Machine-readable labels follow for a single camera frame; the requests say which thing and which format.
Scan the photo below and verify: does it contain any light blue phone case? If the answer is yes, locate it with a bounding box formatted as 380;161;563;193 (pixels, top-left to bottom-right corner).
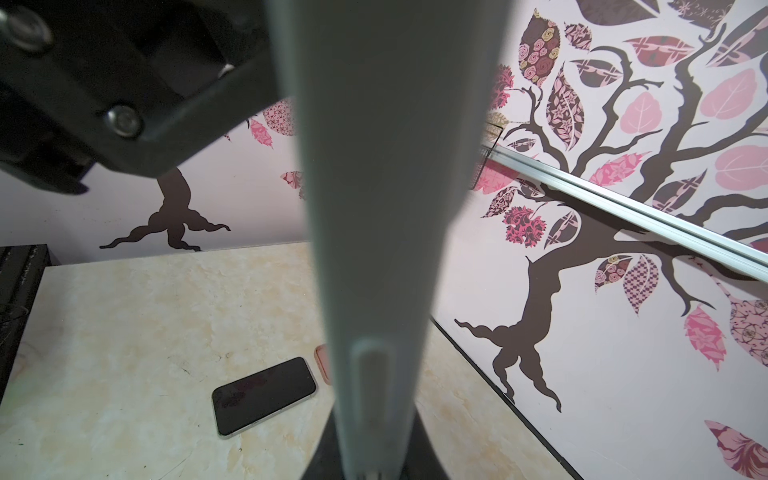
267;1;512;479

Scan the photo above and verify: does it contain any aluminium rail left wall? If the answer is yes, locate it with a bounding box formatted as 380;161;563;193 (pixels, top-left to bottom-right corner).
482;142;767;282

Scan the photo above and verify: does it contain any black smartphone from pink case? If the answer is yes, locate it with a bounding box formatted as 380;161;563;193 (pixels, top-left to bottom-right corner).
211;357;317;438

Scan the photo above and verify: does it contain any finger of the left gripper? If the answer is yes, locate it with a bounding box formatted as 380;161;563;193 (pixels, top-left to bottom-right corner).
1;1;281;195

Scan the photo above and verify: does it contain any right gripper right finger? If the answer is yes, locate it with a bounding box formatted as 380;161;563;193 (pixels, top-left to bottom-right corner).
404;411;449;480

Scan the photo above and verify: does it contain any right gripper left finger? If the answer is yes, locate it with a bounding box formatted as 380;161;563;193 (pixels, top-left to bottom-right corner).
301;413;342;480

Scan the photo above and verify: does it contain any pink silicone phone case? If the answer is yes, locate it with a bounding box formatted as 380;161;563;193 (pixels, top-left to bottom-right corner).
314;344;332;385

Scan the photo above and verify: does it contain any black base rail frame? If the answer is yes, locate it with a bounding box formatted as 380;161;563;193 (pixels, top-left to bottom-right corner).
0;244;51;396

